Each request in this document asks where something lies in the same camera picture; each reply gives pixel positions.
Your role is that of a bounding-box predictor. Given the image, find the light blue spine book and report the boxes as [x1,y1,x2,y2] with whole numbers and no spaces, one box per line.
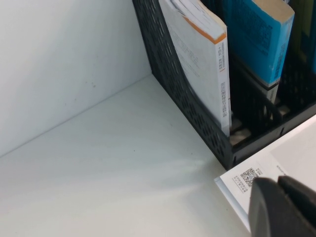
[222,0,296,106]

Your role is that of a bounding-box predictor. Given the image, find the white book with man portrait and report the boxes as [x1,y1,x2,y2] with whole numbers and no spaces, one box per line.
[214,114,316,234]

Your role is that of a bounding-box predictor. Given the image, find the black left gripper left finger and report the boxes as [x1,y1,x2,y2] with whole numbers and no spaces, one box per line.
[248,176,316,237]

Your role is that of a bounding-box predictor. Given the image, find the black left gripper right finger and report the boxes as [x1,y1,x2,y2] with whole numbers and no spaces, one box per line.
[278,175,316,217]

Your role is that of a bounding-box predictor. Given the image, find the white book orange spine band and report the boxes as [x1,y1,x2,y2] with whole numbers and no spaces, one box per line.
[158,0,233,137]

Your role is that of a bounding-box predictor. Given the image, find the black plastic book stand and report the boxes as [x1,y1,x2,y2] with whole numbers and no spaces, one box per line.
[132,0,316,171]

